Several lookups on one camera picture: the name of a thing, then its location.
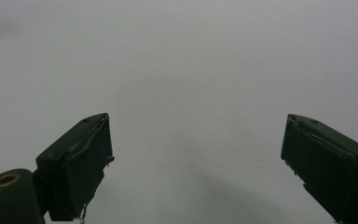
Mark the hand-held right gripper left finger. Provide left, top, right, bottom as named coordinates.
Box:
left=32, top=112, right=116, bottom=222

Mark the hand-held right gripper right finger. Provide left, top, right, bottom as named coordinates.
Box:
left=280, top=113, right=358, bottom=224

